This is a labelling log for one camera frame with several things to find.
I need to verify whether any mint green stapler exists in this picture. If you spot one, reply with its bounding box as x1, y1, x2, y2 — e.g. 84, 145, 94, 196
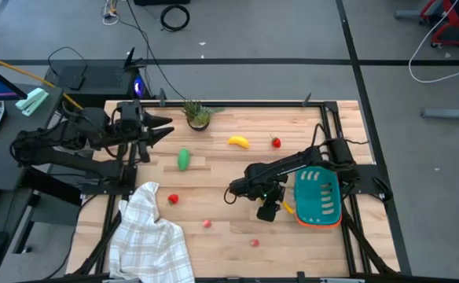
15, 87, 50, 117

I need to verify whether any teal basket with orange rim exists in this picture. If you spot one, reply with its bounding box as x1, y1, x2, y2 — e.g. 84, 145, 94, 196
293, 165, 343, 230

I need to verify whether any white checked dish cloth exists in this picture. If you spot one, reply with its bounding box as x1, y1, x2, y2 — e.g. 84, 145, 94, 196
108, 181, 196, 283

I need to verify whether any black computer tower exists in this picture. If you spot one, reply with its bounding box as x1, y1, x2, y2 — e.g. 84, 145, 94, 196
43, 46, 146, 108

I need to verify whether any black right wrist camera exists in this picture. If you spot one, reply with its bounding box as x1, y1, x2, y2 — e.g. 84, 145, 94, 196
256, 202, 280, 223

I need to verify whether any black aluminium table frame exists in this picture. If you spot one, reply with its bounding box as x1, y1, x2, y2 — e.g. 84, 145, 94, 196
68, 100, 402, 283

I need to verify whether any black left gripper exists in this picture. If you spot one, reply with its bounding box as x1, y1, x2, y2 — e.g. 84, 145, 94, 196
112, 110, 175, 148

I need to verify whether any succulent in black pot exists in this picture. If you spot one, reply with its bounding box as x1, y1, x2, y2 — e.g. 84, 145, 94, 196
181, 99, 226, 132

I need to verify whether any grey metal floor foot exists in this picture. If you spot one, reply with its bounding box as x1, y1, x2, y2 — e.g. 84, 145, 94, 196
393, 9, 424, 21
420, 102, 459, 122

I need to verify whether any yellow toy banana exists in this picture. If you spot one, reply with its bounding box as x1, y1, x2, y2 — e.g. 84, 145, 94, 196
227, 135, 251, 150

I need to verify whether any black desk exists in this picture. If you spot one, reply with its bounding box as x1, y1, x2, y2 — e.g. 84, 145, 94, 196
0, 83, 64, 192

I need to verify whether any green toy cucumber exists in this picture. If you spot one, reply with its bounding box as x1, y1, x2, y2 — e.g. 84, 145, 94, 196
177, 148, 192, 172

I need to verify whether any white floor cable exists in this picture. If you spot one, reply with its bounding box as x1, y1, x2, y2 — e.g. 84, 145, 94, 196
408, 0, 459, 84

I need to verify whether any coiled black cable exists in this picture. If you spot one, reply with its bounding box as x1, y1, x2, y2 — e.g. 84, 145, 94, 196
160, 3, 191, 32

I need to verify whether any red metal cart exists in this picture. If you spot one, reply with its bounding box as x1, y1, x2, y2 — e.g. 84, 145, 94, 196
420, 0, 459, 48

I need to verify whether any yellow cable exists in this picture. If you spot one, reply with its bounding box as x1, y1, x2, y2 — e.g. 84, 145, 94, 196
0, 50, 84, 111

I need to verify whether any black floor cable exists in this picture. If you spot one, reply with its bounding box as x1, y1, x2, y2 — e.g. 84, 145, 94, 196
125, 0, 187, 101

